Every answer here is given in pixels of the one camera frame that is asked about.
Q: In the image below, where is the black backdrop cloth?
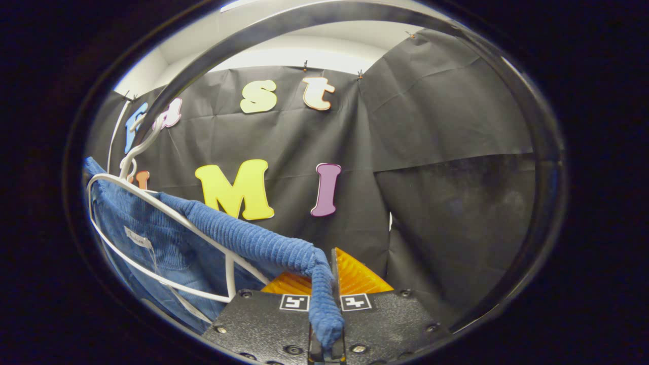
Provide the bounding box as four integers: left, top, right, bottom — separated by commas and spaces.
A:
86, 28, 538, 325

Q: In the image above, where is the black clothes rack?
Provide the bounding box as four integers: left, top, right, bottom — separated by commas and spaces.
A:
133, 1, 567, 333

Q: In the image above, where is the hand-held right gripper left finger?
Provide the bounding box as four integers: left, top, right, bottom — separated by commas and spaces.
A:
202, 271, 312, 365

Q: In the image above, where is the white clothes hanger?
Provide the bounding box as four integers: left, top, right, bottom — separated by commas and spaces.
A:
86, 172, 272, 305
106, 99, 169, 179

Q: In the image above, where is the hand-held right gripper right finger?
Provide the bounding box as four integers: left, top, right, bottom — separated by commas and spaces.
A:
331, 247, 453, 365

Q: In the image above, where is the blue knitted garment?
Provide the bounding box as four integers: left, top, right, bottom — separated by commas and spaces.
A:
83, 156, 346, 355

